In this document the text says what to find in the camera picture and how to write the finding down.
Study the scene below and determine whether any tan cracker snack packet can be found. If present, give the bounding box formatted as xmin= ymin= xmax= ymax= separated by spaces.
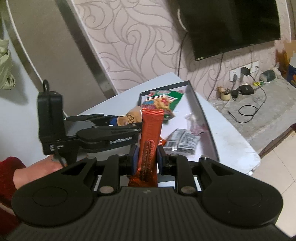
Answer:
xmin=116 ymin=105 xmax=142 ymax=126

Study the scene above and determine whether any clear small candy bag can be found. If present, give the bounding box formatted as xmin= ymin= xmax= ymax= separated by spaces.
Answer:
xmin=185 ymin=113 xmax=207 ymax=136

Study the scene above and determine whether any long red snack bar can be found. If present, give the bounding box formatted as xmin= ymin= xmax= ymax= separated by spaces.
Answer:
xmin=128 ymin=108 xmax=164 ymax=187

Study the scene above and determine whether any orange snack packet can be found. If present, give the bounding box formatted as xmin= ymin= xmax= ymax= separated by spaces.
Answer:
xmin=158 ymin=137 xmax=167 ymax=146

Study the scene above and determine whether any red sleeve forearm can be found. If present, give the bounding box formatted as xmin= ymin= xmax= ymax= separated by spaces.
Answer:
xmin=0 ymin=157 xmax=25 ymax=237

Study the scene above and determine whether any person's left hand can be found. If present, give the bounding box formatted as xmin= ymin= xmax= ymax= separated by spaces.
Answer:
xmin=13 ymin=155 xmax=63 ymax=189

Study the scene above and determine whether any silver printed snack packet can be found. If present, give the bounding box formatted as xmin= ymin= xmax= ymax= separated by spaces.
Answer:
xmin=164 ymin=128 xmax=200 ymax=154

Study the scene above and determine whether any black shallow tray box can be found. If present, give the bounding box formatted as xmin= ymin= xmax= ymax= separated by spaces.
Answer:
xmin=137 ymin=81 xmax=220 ymax=163

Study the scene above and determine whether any green chips bag in tray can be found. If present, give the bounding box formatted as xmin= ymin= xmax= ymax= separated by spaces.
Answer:
xmin=141 ymin=89 xmax=184 ymax=121

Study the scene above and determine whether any pale green cloth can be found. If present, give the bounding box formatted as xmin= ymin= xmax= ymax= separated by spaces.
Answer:
xmin=0 ymin=39 xmax=16 ymax=90

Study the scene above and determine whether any black set-top box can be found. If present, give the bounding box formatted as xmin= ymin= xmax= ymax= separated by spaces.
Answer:
xmin=238 ymin=84 xmax=254 ymax=95

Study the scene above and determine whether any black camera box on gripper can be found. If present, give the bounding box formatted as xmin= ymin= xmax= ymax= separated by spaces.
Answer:
xmin=37 ymin=80 xmax=65 ymax=128

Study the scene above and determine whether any black power cable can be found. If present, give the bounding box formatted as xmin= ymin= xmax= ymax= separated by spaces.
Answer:
xmin=227 ymin=74 xmax=268 ymax=124

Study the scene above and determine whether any white wall power socket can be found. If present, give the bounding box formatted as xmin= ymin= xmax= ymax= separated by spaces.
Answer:
xmin=229 ymin=61 xmax=259 ymax=82

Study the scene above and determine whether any black wall television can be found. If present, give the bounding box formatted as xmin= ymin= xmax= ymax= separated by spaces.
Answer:
xmin=178 ymin=0 xmax=280 ymax=61

